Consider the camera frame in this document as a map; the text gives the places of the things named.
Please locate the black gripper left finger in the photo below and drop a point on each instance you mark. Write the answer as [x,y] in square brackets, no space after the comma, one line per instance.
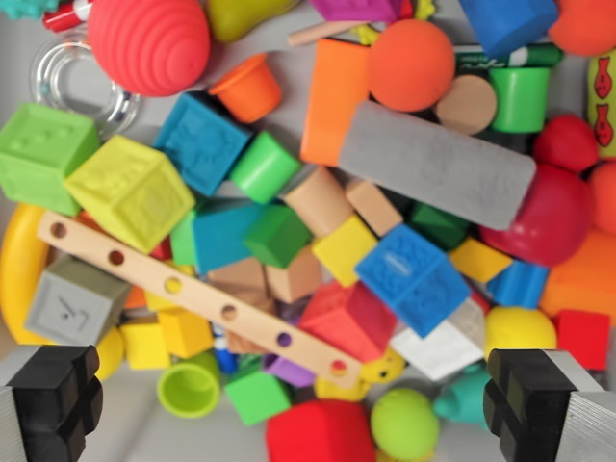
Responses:
[53,404]

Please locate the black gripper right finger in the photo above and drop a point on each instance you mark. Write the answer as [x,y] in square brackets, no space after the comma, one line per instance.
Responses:
[529,404]

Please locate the red ribbed rubber ball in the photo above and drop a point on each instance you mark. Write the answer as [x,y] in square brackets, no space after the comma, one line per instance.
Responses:
[149,43]

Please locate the grey plastic bin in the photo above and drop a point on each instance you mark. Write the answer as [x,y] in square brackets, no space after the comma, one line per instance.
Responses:
[130,428]

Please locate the teal rubber toy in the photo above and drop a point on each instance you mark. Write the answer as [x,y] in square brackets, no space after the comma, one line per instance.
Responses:
[462,399]

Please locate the yellow smooth ball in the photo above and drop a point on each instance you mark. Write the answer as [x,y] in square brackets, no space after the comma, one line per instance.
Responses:
[520,332]

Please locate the small yellow ball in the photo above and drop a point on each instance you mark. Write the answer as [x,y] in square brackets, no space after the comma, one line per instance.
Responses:
[111,353]

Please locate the red wooden cube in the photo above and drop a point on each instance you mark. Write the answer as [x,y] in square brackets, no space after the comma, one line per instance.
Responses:
[582,339]

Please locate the grey embossed soft cube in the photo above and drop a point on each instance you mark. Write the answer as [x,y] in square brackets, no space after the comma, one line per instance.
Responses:
[72,303]

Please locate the white silver block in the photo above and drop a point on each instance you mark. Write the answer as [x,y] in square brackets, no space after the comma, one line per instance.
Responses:
[438,351]

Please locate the yellow wooden cube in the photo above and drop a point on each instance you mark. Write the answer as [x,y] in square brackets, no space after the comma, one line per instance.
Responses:
[144,344]
[159,300]
[344,250]
[185,332]

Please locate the blue wooden cylinder block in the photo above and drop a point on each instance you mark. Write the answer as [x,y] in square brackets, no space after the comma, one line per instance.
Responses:
[520,284]

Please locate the lime green ball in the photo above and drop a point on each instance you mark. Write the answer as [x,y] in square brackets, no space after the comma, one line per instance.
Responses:
[404,423]

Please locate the small orange block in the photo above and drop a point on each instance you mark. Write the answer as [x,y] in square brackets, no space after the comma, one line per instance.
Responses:
[135,297]

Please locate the large orange foam piece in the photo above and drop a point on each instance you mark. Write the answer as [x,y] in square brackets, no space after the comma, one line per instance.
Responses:
[584,281]

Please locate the lime green plastic cup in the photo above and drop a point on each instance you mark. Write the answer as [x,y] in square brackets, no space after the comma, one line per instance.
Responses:
[187,390]

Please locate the yellow rubber duck toy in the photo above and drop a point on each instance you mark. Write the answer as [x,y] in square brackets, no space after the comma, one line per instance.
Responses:
[382,373]

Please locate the yellow wooden block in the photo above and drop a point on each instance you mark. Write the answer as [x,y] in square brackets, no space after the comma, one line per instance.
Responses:
[479,260]

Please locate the blue marker pen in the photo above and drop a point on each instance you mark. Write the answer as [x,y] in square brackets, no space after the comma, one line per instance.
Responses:
[223,353]

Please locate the wooden strip with holes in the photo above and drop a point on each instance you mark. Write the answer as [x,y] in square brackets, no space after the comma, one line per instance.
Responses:
[202,296]

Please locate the small red block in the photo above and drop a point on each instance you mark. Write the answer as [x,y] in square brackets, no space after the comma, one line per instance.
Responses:
[161,250]

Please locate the large dark red ball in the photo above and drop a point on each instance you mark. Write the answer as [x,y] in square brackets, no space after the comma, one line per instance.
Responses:
[553,216]

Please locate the red embossed soft cube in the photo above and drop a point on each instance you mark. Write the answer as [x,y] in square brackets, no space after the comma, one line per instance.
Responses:
[346,322]

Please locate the dark green wooden block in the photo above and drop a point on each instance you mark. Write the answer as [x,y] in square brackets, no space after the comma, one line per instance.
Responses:
[438,223]

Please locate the bright green wooden cube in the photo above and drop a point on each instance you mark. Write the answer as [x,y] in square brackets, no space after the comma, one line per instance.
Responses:
[257,397]

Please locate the small green wooden block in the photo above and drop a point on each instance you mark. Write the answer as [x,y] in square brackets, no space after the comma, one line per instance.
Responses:
[183,243]

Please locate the large red foam block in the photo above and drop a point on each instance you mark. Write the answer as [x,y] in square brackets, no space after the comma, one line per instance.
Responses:
[320,433]

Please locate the orange-red ball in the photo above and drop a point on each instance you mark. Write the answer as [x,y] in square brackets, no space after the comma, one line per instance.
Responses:
[605,197]
[584,24]

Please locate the lime yellow embossed soft cube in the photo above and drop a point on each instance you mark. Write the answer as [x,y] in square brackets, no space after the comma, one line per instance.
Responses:
[127,192]

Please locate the teal blue wooden block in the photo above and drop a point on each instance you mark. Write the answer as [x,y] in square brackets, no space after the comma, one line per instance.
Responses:
[219,236]

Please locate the purple plastic piece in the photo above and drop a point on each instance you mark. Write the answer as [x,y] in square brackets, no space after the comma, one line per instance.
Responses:
[289,370]

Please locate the green embossed soft cube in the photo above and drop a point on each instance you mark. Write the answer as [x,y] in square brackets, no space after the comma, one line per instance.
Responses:
[41,154]

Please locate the small natural wooden block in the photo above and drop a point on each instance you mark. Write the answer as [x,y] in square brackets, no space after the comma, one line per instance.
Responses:
[373,207]

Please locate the long grey foam block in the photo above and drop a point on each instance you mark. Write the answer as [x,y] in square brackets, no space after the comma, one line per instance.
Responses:
[433,163]

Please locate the small red ball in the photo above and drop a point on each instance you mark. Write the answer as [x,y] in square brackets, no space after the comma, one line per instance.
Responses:
[565,144]

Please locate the dark green wooden cube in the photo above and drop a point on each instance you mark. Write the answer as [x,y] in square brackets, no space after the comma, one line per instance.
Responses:
[276,236]

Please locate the natural wooden cylinder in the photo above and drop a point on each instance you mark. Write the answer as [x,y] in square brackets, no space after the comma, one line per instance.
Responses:
[317,199]

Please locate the teal blue embossed soft cube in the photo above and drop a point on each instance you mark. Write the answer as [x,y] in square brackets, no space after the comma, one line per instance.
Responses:
[202,139]

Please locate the short wooden disc cylinder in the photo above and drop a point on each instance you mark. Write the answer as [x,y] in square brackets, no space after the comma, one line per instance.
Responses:
[467,106]

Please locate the yellow cylinder with red fish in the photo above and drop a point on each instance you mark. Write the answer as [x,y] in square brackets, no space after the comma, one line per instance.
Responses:
[604,106]

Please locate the light green cylinder block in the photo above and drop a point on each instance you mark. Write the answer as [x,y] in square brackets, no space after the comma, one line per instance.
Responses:
[262,168]

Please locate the green marker pen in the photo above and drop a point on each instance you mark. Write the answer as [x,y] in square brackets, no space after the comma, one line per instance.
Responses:
[534,55]

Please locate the orange smooth ball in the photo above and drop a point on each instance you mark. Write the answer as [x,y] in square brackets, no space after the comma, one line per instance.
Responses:
[411,65]

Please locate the orange foam block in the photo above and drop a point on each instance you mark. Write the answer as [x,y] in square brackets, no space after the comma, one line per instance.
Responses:
[332,101]

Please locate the orange plastic cup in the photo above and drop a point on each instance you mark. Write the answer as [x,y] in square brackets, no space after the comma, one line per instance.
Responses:
[248,91]

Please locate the blue foam block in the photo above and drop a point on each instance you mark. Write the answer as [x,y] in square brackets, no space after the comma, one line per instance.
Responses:
[507,21]

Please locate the red dry erase marker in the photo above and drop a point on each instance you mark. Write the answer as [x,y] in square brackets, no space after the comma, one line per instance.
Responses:
[62,19]

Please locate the teal knobby ball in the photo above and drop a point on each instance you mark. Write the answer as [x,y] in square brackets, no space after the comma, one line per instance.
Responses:
[26,7]

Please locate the yellow knobby toy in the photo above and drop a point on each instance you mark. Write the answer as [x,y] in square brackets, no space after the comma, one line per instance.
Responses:
[366,34]

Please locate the olive yellow pear toy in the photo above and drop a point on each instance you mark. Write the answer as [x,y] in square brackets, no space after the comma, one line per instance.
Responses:
[240,19]

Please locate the purple embossed cube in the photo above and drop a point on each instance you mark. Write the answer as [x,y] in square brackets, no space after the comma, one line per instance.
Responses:
[356,8]

